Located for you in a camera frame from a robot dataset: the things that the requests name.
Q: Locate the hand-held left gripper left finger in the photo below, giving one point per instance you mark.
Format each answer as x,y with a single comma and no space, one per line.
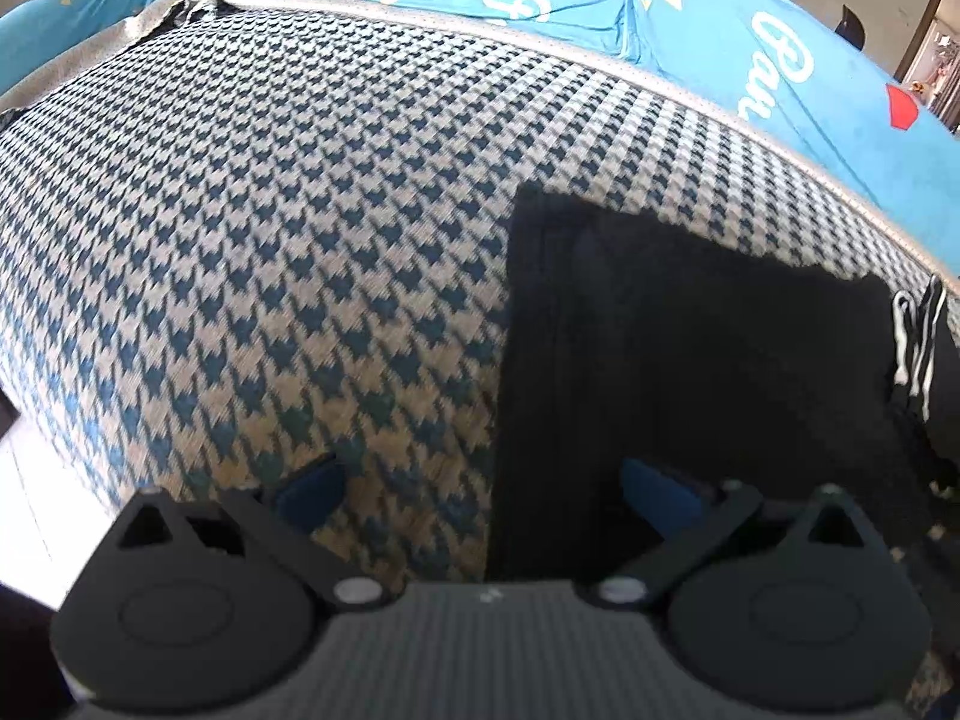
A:
311,495

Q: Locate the blue printed sofa cover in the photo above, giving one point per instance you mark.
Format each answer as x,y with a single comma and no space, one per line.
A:
847,112

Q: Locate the black shirt with white stripes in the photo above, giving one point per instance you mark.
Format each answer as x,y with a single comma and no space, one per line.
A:
675,330

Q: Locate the houndstooth sofa mat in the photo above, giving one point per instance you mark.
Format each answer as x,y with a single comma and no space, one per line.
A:
262,202

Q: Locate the dark curved-back chair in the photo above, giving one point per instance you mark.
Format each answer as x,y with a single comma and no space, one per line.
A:
850,24

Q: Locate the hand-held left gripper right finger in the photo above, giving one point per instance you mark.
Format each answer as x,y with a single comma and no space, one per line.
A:
660,493

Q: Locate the wide wooden door frame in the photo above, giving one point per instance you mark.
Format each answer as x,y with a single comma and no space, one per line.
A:
919,37

